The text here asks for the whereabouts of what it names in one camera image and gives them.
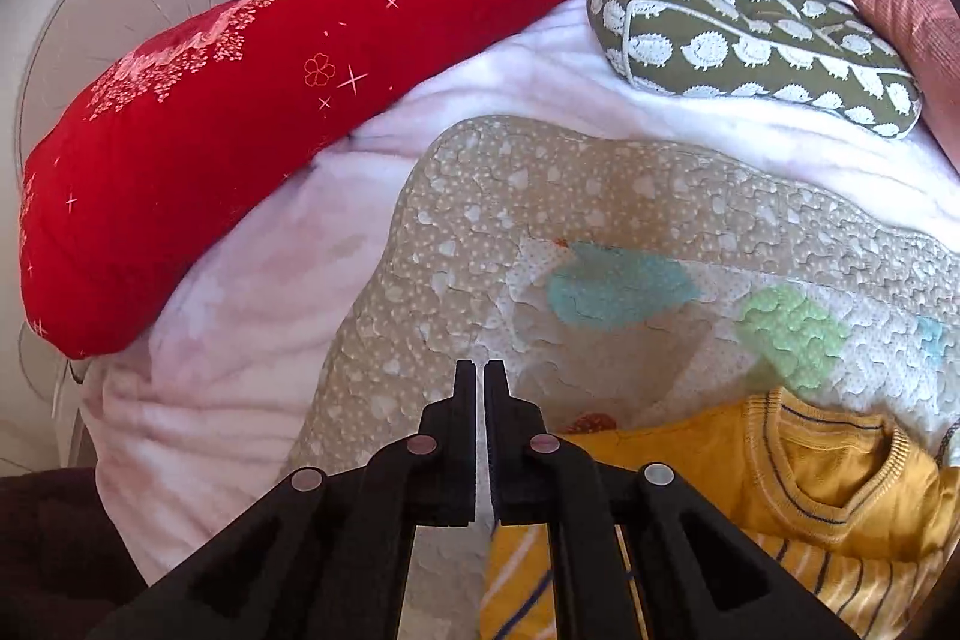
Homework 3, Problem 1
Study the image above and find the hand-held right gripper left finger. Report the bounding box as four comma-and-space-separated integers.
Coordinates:
88, 359, 479, 640

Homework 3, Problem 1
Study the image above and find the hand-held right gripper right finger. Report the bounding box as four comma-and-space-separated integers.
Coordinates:
484, 359, 863, 640

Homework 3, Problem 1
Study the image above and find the yellow striped knit sweater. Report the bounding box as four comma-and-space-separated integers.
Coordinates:
480, 386, 960, 640

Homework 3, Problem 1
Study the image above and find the beige quilted patchwork mat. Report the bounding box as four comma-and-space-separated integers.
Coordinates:
289, 115, 960, 640

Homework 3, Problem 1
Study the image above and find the white fluffy blanket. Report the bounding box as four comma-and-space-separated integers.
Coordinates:
79, 0, 960, 585

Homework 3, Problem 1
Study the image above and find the red patterned long pillow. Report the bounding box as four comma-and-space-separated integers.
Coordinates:
19, 0, 641, 360

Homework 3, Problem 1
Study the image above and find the dark brown cloth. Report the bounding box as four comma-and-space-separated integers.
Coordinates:
0, 466, 151, 640

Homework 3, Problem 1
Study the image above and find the green hedgehog print pillow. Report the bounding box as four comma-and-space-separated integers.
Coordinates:
585, 0, 923, 141

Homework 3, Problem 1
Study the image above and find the pink corduroy cushion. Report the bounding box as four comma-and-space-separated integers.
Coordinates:
796, 0, 960, 172

